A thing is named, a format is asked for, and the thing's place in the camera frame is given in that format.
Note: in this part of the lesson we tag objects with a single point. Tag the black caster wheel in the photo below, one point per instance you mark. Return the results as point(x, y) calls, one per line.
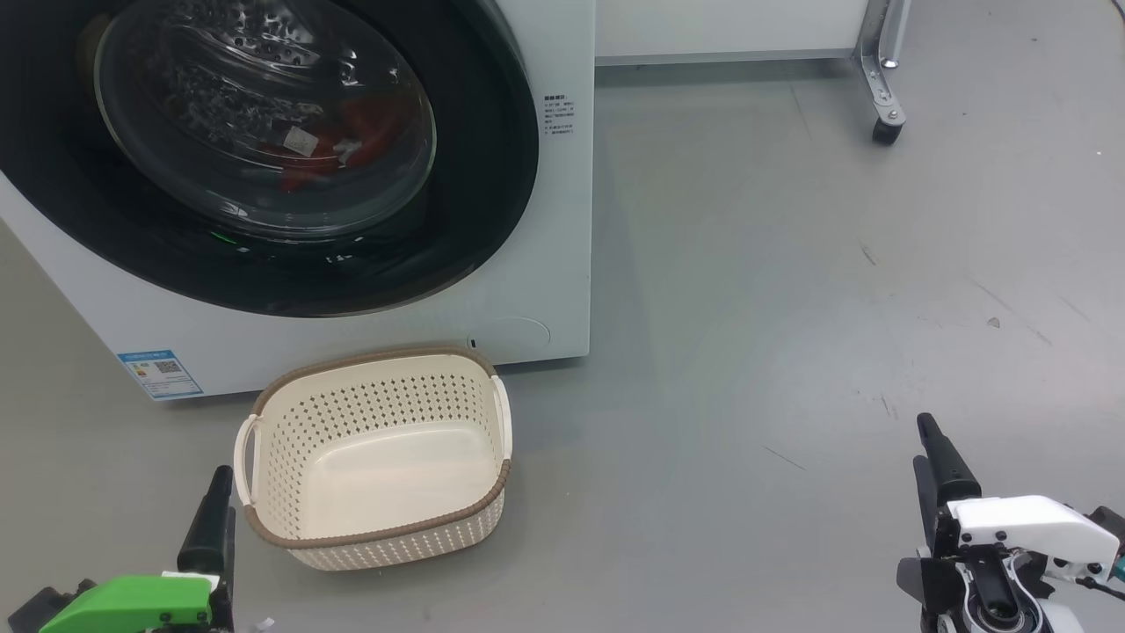
point(888, 132)

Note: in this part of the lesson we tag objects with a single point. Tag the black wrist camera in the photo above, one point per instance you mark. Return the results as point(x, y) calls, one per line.
point(48, 607)
point(1112, 523)

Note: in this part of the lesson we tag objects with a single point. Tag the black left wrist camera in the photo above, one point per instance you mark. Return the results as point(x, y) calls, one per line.
point(48, 607)

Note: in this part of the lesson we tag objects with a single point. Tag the blue energy label sticker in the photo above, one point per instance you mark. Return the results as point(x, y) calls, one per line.
point(163, 374)

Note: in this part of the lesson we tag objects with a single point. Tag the red and white garment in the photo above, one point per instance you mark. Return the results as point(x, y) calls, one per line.
point(369, 132)

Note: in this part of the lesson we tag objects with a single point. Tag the silver metal frame leg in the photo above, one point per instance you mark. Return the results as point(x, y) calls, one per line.
point(879, 61)

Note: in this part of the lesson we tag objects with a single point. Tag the white front-load washing machine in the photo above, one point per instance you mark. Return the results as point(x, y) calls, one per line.
point(527, 264)

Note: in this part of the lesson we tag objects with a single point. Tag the cream basket with brown rim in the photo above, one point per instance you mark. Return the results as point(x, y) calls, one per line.
point(395, 475)

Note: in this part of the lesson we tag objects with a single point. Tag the white cabinet panel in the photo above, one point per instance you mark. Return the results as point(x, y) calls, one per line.
point(721, 26)

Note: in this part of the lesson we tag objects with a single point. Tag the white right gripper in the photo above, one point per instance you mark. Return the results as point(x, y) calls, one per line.
point(1028, 527)

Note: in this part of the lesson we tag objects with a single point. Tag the small printed text sticker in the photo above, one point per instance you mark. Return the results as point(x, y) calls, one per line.
point(559, 114)

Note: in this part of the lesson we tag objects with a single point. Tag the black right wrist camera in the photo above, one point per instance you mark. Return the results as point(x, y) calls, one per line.
point(1112, 523)

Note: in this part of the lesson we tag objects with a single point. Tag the washing machine glass door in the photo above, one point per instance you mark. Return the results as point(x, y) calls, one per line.
point(475, 176)

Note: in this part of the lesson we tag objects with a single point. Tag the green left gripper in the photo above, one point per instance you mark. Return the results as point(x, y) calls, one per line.
point(132, 602)

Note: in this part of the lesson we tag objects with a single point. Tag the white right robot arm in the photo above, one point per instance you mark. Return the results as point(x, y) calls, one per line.
point(997, 611)

